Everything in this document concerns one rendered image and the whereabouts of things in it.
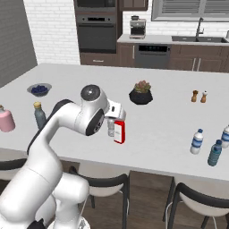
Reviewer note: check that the brown upper cupboard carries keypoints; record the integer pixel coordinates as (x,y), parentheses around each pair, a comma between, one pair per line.
(133,4)

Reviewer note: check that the black wall oven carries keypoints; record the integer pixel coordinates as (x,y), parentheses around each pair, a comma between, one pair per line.
(96,34)

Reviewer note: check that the dark sink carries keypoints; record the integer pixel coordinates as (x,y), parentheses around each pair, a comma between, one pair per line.
(196,39)

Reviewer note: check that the white plastic bottle blue label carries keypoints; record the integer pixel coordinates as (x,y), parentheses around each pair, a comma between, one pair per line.
(196,143)
(225,137)

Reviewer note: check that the white-topped salt shaker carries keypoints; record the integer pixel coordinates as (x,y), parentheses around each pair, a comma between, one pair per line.
(203,97)

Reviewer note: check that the succulent plant in black pot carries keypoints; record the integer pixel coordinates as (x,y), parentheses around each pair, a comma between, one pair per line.
(141,94)

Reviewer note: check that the dark tap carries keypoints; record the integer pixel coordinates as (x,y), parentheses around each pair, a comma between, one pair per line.
(199,28)

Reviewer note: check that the pink bottle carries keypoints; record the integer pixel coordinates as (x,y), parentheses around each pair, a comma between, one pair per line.
(6,121)

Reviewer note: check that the grey dishwasher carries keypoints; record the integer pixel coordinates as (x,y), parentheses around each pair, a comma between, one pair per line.
(152,56)

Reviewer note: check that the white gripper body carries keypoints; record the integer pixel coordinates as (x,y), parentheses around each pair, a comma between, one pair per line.
(121,113)

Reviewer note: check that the red and white carton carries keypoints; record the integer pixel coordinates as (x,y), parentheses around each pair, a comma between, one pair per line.
(119,132)

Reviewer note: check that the brown lower cupboards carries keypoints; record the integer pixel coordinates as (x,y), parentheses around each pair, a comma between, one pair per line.
(202,58)

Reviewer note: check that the silver coffee machine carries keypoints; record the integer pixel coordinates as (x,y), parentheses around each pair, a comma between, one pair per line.
(137,28)

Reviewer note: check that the clear bottle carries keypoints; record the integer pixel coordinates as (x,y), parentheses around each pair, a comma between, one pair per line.
(111,128)

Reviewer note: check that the grey glass bottle yellow cap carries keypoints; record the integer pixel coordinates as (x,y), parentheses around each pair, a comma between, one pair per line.
(39,117)

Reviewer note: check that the black and white chair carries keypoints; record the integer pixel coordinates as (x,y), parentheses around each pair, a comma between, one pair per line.
(202,202)
(106,186)

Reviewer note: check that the brown pepper shaker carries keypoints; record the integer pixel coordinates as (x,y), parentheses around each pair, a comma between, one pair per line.
(194,96)

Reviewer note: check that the window with blinds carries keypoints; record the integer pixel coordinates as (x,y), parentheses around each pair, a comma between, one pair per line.
(190,9)

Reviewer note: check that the blue bowl with blueberries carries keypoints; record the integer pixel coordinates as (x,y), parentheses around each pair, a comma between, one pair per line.
(39,89)

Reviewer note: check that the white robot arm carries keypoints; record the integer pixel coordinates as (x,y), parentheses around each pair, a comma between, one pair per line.
(44,155)

